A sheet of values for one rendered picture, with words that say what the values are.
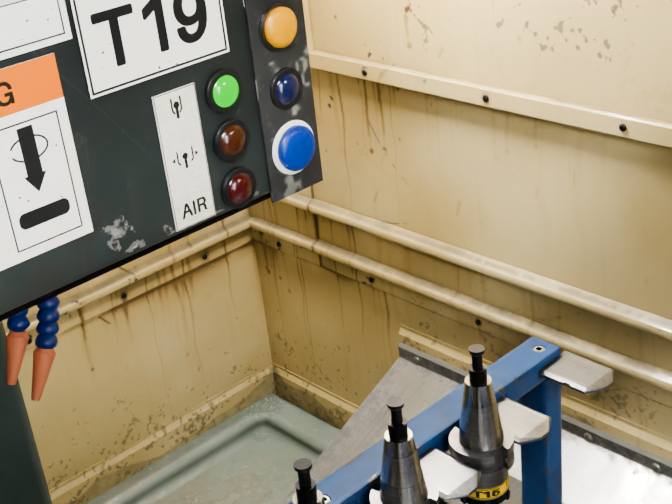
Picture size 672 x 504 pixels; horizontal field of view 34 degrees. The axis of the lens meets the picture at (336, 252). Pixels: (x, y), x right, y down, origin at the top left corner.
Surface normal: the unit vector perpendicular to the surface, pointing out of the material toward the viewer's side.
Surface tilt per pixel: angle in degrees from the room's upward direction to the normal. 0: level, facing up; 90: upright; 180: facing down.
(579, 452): 26
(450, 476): 0
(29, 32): 90
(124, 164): 90
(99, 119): 90
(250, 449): 0
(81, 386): 90
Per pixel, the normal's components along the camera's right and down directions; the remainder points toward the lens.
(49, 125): 0.69, 0.26
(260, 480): -0.10, -0.89
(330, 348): -0.72, 0.37
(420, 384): -0.39, -0.66
